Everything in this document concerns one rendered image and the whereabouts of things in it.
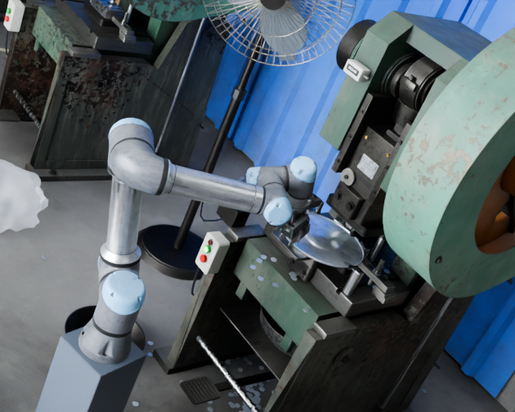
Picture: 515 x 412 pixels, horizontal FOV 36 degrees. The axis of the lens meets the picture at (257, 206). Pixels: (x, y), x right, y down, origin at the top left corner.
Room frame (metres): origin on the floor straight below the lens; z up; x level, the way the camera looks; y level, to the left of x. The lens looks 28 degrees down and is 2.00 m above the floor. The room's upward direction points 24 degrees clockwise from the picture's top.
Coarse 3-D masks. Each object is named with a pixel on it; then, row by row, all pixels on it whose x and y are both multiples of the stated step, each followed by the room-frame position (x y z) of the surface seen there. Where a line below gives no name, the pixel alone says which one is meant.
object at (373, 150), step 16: (368, 128) 2.35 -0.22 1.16; (384, 128) 2.39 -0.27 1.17; (368, 144) 2.33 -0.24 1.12; (384, 144) 2.30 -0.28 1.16; (352, 160) 2.35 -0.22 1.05; (368, 160) 2.31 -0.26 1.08; (384, 160) 2.28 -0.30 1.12; (352, 176) 2.32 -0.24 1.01; (368, 176) 2.30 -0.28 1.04; (336, 192) 2.30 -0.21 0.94; (352, 192) 2.28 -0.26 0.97; (368, 192) 2.28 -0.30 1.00; (352, 208) 2.26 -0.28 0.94; (368, 208) 2.26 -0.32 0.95; (368, 224) 2.29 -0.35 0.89
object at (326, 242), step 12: (312, 216) 2.40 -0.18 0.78; (312, 228) 2.31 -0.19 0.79; (324, 228) 2.35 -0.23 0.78; (336, 228) 2.39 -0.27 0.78; (300, 240) 2.21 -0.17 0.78; (312, 240) 2.23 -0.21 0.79; (324, 240) 2.26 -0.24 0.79; (336, 240) 2.30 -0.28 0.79; (348, 240) 2.34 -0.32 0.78; (312, 252) 2.17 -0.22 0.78; (324, 252) 2.20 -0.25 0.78; (336, 252) 2.24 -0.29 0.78; (348, 252) 2.27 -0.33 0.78; (360, 252) 2.30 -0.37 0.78; (336, 264) 2.16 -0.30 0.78
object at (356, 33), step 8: (360, 24) 2.53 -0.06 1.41; (368, 24) 2.53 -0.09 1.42; (352, 32) 2.50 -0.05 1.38; (360, 32) 2.49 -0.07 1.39; (344, 40) 2.50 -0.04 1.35; (352, 40) 2.48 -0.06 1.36; (344, 48) 2.48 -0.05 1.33; (352, 48) 2.47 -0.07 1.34; (336, 56) 2.51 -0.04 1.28; (344, 56) 2.48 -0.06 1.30; (344, 64) 2.49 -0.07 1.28
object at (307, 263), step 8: (272, 232) 2.19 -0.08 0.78; (280, 232) 2.21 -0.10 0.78; (280, 240) 2.16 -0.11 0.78; (288, 240) 2.18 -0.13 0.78; (288, 248) 2.14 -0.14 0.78; (296, 256) 2.11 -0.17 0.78; (304, 256) 2.13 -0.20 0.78; (296, 264) 2.24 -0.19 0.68; (304, 264) 2.23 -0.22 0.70; (312, 264) 2.21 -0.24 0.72; (320, 264) 2.23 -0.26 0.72; (296, 272) 2.24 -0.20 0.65; (304, 272) 2.21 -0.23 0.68; (312, 272) 2.22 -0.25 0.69; (304, 280) 2.21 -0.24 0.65
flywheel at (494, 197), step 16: (512, 160) 2.05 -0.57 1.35; (512, 176) 2.04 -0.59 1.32; (496, 192) 2.07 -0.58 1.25; (512, 192) 2.06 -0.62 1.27; (496, 208) 2.12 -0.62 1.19; (480, 224) 2.09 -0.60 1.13; (496, 224) 2.16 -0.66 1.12; (480, 240) 2.13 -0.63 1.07; (496, 240) 2.19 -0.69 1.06; (512, 240) 2.21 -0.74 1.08
